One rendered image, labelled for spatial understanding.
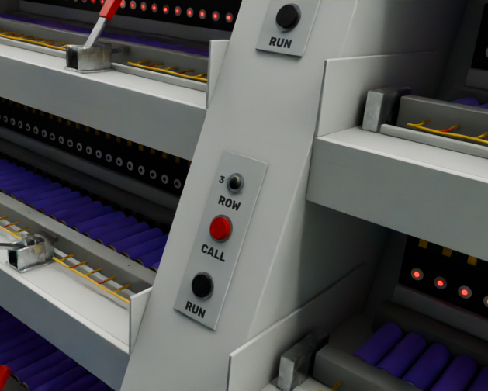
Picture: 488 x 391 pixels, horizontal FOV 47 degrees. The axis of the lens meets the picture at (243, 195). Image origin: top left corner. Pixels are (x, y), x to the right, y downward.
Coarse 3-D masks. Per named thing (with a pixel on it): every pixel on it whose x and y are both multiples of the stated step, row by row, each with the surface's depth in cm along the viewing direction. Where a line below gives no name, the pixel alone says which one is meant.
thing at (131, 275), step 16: (0, 192) 65; (0, 208) 63; (16, 208) 61; (32, 208) 62; (16, 224) 61; (32, 224) 59; (48, 224) 58; (64, 240) 56; (80, 240) 55; (80, 256) 55; (96, 256) 53; (112, 256) 53; (80, 272) 52; (112, 272) 52; (128, 272) 50; (144, 272) 50; (128, 288) 51; (144, 288) 49
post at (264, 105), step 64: (256, 0) 41; (384, 0) 39; (448, 0) 48; (256, 64) 40; (320, 64) 37; (256, 128) 39; (192, 192) 42; (256, 256) 38; (320, 256) 43; (192, 320) 40; (256, 320) 38; (128, 384) 43; (192, 384) 39
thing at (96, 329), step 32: (0, 128) 86; (64, 160) 76; (160, 192) 66; (0, 256) 56; (0, 288) 55; (32, 288) 51; (64, 288) 51; (96, 288) 52; (32, 320) 52; (64, 320) 48; (96, 320) 47; (128, 320) 47; (64, 352) 49; (96, 352) 46; (128, 352) 43
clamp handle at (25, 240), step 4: (24, 236) 53; (28, 236) 54; (24, 240) 54; (28, 240) 54; (0, 244) 52; (4, 244) 52; (8, 244) 52; (12, 244) 53; (16, 244) 53; (20, 244) 54; (24, 244) 54; (28, 244) 54; (0, 248) 51; (4, 248) 52; (8, 248) 52; (12, 248) 52; (16, 248) 53; (20, 248) 53
